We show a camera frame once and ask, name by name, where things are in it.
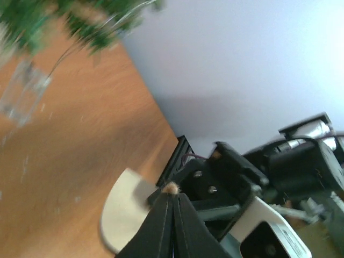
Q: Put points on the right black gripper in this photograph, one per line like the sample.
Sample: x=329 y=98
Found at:
x=221 y=186

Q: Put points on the small green christmas tree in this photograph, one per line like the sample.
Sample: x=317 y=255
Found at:
x=27 y=26

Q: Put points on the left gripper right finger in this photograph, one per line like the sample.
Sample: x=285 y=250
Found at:
x=191 y=236

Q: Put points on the beige wooden heart ornament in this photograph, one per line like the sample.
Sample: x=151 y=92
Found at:
x=126 y=208

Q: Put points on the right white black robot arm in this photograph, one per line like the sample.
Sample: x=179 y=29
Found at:
x=305 y=161

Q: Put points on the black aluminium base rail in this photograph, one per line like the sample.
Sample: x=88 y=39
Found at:
x=180 y=156

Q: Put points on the clear plastic battery box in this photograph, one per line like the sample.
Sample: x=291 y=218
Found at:
x=23 y=93

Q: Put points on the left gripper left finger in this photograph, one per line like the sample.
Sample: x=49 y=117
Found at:
x=154 y=237

